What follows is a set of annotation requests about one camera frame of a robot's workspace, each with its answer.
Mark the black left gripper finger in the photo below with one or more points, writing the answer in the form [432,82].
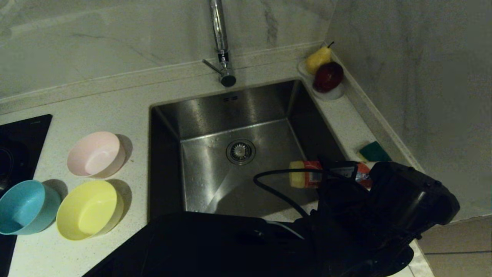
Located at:
[338,171]

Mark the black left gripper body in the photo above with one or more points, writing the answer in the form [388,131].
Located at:
[342,202]

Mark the orange label detergent bottle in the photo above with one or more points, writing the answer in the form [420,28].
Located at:
[311,175]

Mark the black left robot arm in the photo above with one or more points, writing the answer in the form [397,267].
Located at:
[211,246]

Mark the green and yellow sponge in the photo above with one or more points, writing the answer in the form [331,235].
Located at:
[374,152]

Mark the metal sink drain strainer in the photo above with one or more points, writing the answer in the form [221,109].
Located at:
[241,152]

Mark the stainless steel sink basin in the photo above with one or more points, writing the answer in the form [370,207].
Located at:
[215,127]

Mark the small white dish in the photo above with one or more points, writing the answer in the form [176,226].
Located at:
[333,95]

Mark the dark red apple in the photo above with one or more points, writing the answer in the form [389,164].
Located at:
[328,77]

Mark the yellow pear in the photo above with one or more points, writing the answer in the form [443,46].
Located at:
[318,60]

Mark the chrome kitchen faucet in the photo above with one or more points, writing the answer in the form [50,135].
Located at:
[220,34]

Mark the pink plastic bowl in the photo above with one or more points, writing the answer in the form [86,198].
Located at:
[96,154]

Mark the yellow plastic bowl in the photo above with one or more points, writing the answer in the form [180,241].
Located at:
[88,211]

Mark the blue plastic bowl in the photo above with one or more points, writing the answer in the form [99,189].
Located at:
[27,207]

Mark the black induction cooktop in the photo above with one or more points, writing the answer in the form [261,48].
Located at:
[19,146]

